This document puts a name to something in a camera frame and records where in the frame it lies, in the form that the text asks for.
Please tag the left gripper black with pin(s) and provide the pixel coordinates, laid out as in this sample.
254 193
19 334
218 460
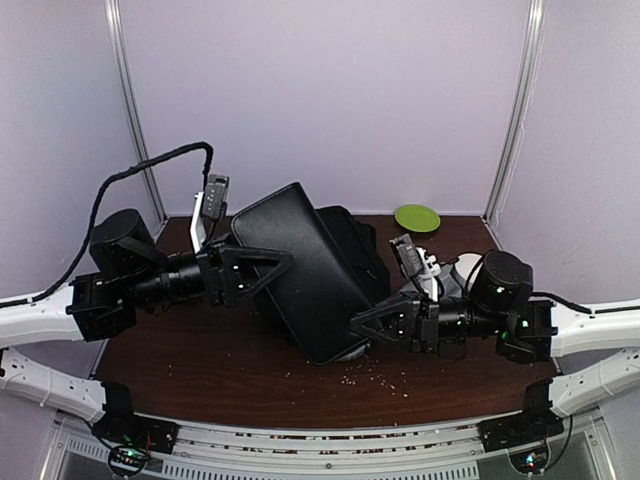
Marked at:
225 268

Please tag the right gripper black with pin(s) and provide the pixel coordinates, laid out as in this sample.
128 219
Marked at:
416 319

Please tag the grey cloth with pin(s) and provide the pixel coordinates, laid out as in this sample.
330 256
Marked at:
450 282

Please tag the black backpack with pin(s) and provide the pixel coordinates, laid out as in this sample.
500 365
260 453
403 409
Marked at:
357 241

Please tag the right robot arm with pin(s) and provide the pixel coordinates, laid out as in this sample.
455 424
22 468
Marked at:
497 299

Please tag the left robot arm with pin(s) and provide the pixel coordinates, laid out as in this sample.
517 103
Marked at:
133 275

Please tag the white ribbed bowl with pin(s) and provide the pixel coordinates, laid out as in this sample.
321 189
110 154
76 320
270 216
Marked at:
467 265

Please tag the green plate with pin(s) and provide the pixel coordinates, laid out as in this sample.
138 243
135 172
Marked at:
417 218

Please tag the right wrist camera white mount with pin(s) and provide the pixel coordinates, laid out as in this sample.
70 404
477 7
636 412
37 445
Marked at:
409 256

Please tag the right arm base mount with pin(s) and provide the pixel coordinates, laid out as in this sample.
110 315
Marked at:
525 437

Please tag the front aluminium rail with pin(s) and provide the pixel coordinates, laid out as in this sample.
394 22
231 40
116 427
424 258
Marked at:
444 450

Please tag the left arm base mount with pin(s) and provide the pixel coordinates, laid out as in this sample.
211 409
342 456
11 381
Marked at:
131 441

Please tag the right aluminium frame post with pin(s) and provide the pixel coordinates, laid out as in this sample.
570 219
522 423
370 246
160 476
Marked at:
515 128

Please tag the aluminium frame post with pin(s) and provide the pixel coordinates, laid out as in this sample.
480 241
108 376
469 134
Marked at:
118 42
515 128

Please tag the left aluminium frame post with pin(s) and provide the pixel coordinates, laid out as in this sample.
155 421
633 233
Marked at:
118 42

